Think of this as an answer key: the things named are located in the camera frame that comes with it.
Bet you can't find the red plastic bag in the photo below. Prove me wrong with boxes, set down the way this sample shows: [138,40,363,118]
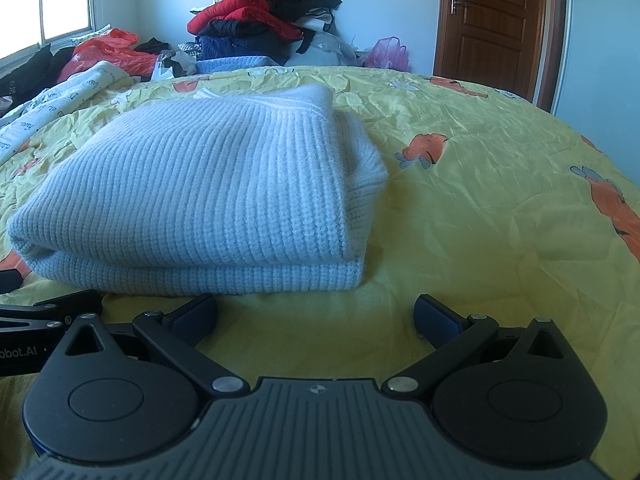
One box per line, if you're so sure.
[57,28,159,84]

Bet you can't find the navy blue jacket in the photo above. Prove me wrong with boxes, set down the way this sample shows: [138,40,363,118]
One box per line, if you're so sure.
[196,20,287,64]

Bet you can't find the white printed quilt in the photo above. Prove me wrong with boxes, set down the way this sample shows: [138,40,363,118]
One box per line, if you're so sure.
[0,60,132,162]

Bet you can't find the grey plastic bag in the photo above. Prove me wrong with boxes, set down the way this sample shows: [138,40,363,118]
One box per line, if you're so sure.
[285,32,359,68]

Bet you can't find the small dark garment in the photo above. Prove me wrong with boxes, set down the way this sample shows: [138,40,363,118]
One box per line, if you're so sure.
[134,37,171,56]

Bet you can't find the pink plastic bag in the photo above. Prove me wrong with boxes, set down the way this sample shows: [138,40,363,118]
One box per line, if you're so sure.
[362,36,411,72]

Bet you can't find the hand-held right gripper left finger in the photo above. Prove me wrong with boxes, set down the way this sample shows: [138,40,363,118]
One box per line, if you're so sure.
[65,292,251,402]

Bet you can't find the yellow printed bedsheet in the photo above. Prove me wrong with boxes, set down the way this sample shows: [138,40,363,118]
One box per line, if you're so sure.
[0,65,640,480]

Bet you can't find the white plastic bag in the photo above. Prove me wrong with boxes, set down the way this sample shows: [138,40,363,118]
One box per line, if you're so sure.
[152,50,199,81]

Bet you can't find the white knit sweater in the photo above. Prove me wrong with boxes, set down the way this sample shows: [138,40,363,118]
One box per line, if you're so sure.
[7,84,390,297]

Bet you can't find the brown wooden door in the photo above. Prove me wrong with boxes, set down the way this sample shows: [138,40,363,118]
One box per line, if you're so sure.
[432,0,568,112]

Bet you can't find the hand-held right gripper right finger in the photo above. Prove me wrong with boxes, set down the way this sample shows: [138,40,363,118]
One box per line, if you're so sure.
[381,294,576,402]

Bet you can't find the red jacket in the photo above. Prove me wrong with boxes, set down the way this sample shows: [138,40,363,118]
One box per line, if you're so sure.
[187,0,304,41]

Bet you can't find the light blue knit garment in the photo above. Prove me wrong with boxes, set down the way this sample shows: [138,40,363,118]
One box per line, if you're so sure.
[195,55,281,75]

